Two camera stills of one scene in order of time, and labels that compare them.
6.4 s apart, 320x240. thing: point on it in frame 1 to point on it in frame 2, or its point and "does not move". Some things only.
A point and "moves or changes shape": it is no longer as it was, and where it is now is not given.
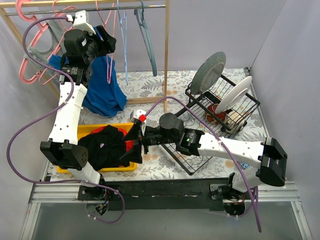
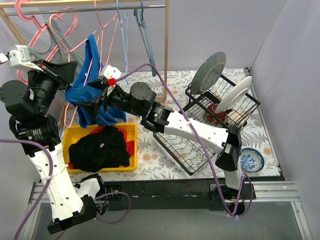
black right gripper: x=137 y=140 to x=103 y=95
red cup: x=211 y=118 does not move
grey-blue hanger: x=139 y=14 does not move
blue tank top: x=104 y=96 moves or changes shape
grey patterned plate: x=208 y=73 does not move
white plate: x=234 y=95 does not move
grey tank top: x=48 y=63 does not move
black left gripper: x=105 y=40 to x=53 y=73
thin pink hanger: x=104 y=24 moves or changes shape
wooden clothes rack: x=21 y=8 does not move
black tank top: x=106 y=148 does not move
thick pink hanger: x=39 y=27 does not move
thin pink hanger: x=56 y=48 moves or changes shape
